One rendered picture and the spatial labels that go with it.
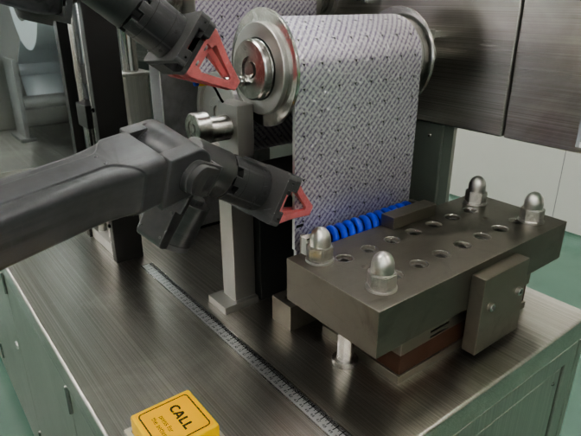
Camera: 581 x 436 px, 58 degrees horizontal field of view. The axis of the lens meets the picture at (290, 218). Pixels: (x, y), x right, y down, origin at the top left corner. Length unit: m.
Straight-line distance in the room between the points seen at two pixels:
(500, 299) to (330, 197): 0.26
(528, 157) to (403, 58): 2.80
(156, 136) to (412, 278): 0.33
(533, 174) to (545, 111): 2.73
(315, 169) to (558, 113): 0.34
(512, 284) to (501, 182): 2.94
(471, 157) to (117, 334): 3.20
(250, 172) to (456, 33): 0.43
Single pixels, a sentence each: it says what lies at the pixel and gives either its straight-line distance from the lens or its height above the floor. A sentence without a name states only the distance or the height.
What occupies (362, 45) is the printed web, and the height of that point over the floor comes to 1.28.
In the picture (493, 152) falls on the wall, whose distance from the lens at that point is 3.67.
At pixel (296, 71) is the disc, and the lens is 0.65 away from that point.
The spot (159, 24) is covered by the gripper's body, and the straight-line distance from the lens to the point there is 0.63.
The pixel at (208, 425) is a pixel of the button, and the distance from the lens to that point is 0.59.
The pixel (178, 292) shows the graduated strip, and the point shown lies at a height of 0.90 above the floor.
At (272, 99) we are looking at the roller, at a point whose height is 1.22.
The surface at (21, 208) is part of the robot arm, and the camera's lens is 0.42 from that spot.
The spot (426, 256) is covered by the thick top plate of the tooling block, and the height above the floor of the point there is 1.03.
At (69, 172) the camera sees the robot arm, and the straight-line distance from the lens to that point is 0.46.
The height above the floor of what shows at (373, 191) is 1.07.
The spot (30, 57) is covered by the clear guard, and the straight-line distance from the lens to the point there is 1.59.
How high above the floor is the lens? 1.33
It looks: 22 degrees down
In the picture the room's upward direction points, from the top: straight up
